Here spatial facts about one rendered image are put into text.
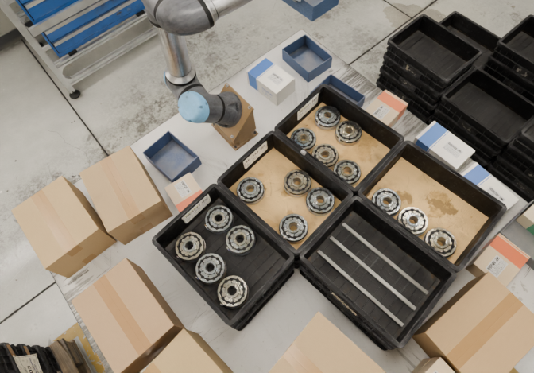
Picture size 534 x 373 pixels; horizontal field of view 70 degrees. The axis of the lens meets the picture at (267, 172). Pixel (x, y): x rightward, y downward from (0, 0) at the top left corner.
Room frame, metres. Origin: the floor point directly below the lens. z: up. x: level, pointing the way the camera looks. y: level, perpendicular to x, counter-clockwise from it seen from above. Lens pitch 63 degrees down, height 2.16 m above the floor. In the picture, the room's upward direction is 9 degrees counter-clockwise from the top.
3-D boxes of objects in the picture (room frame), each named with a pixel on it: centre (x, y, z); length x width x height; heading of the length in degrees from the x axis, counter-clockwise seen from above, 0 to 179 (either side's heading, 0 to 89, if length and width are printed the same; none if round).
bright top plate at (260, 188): (0.61, 0.07, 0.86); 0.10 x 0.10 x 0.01
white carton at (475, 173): (0.50, -0.81, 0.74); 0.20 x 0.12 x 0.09; 28
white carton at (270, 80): (1.21, -0.08, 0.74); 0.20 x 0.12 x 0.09; 37
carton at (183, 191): (0.67, 0.33, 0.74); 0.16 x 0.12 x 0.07; 27
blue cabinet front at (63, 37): (2.22, 0.95, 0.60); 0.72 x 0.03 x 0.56; 122
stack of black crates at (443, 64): (1.41, -0.98, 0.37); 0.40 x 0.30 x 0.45; 32
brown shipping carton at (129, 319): (0.24, 0.54, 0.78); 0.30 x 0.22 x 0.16; 34
